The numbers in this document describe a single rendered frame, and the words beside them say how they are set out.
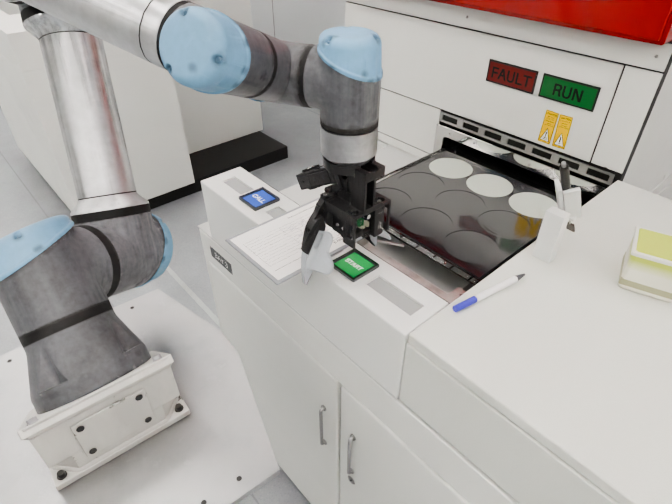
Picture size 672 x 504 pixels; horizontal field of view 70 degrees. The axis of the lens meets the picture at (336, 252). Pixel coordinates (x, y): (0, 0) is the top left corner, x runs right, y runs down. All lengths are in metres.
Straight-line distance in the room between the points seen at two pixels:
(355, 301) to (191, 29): 0.41
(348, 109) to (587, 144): 0.64
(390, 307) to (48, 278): 0.45
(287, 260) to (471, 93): 0.67
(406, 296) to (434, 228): 0.28
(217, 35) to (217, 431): 0.52
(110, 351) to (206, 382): 0.17
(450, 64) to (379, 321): 0.75
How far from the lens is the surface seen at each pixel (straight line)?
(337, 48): 0.58
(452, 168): 1.18
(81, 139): 0.82
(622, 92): 1.08
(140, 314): 0.94
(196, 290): 2.22
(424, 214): 1.00
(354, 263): 0.75
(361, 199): 0.64
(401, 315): 0.68
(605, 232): 0.93
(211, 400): 0.78
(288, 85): 0.62
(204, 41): 0.50
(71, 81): 0.83
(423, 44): 1.30
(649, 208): 1.05
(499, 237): 0.97
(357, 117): 0.60
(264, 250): 0.79
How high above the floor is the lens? 1.44
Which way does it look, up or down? 38 degrees down
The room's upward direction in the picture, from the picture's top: straight up
